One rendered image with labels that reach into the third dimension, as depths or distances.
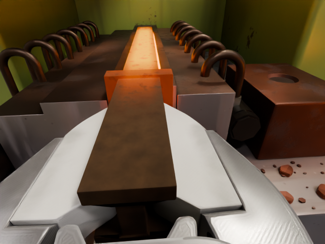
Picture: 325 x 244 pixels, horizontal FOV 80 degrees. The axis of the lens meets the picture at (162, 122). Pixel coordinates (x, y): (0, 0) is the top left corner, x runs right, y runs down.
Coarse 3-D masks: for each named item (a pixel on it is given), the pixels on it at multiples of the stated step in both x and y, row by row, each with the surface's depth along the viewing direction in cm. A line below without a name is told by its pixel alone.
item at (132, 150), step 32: (128, 64) 17; (128, 96) 11; (160, 96) 10; (128, 128) 8; (160, 128) 8; (96, 160) 6; (128, 160) 6; (160, 160) 6; (96, 192) 5; (128, 192) 5; (160, 192) 6; (128, 224) 6; (160, 224) 7
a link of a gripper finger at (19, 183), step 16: (48, 144) 8; (32, 160) 7; (48, 160) 7; (16, 176) 7; (32, 176) 7; (0, 192) 6; (16, 192) 6; (0, 208) 6; (16, 208) 6; (0, 224) 5; (48, 224) 5; (0, 240) 5; (16, 240) 5; (32, 240) 5; (48, 240) 5
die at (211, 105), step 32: (128, 32) 46; (160, 32) 44; (64, 64) 28; (96, 64) 24; (160, 64) 20; (192, 64) 22; (32, 96) 18; (64, 96) 16; (96, 96) 16; (192, 96) 16; (224, 96) 16; (0, 128) 16; (32, 128) 16; (64, 128) 16; (224, 128) 18
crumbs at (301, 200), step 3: (291, 162) 20; (294, 162) 20; (273, 165) 19; (297, 165) 19; (300, 165) 19; (261, 171) 19; (264, 171) 18; (294, 171) 19; (321, 171) 18; (282, 174) 18; (306, 186) 17; (300, 198) 16; (303, 198) 16; (300, 201) 16; (303, 201) 16; (312, 207) 15
